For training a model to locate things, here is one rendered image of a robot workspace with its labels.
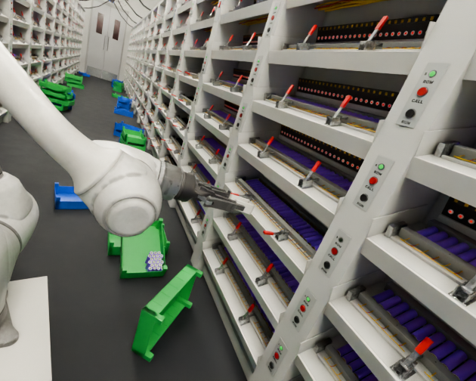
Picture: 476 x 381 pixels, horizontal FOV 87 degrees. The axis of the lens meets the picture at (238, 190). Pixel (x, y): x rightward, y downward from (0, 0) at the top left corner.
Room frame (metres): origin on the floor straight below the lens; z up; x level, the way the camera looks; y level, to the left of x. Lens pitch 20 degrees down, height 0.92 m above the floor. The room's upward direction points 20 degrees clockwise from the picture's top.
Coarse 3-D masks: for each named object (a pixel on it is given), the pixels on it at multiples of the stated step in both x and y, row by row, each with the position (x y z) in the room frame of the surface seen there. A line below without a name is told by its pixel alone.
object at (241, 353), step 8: (176, 208) 1.71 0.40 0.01; (184, 224) 1.50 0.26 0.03; (192, 240) 1.34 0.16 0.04; (192, 248) 1.31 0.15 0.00; (208, 272) 1.09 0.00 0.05; (208, 280) 1.06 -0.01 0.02; (216, 288) 1.00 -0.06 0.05; (216, 296) 0.96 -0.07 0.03; (216, 304) 0.95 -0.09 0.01; (224, 312) 0.88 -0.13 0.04; (224, 320) 0.86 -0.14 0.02; (232, 328) 0.81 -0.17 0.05; (232, 336) 0.79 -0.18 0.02; (232, 344) 0.78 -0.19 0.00; (240, 344) 0.75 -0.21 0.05; (240, 352) 0.73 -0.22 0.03; (240, 360) 0.72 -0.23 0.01; (248, 360) 0.70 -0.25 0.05; (248, 368) 0.67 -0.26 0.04; (248, 376) 0.66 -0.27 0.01
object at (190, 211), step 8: (192, 200) 1.56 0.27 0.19; (184, 208) 1.48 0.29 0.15; (192, 208) 1.48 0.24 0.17; (200, 208) 1.47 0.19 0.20; (184, 216) 1.46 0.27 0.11; (192, 216) 1.40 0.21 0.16; (200, 216) 1.40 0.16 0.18; (192, 224) 1.32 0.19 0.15; (200, 224) 1.32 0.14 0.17; (192, 232) 1.30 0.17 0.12
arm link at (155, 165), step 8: (104, 144) 0.49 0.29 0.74; (112, 144) 0.50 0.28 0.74; (120, 144) 0.52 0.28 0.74; (128, 152) 0.50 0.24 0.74; (136, 152) 0.51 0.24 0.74; (144, 152) 0.55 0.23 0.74; (144, 160) 0.50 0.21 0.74; (152, 160) 0.53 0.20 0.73; (160, 160) 0.57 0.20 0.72; (152, 168) 0.51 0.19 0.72; (160, 168) 0.54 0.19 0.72
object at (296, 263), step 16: (240, 176) 1.14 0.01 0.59; (256, 176) 1.20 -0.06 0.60; (240, 192) 1.04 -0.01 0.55; (272, 192) 1.08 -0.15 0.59; (256, 208) 0.93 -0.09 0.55; (304, 208) 0.92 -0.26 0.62; (256, 224) 0.85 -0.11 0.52; (272, 224) 0.83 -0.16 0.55; (272, 240) 0.75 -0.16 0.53; (288, 240) 0.75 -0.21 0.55; (288, 256) 0.67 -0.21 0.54; (304, 272) 0.61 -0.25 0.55
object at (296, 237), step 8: (240, 184) 1.10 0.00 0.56; (248, 192) 1.03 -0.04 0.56; (256, 200) 0.97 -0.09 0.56; (264, 208) 0.91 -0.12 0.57; (272, 216) 0.86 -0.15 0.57; (280, 224) 0.81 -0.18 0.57; (296, 232) 0.76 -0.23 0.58; (296, 240) 0.73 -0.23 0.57; (304, 240) 0.72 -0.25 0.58; (296, 248) 0.70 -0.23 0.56; (304, 248) 0.70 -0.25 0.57; (312, 248) 0.69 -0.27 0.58; (304, 256) 0.67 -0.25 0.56; (312, 256) 0.67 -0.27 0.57
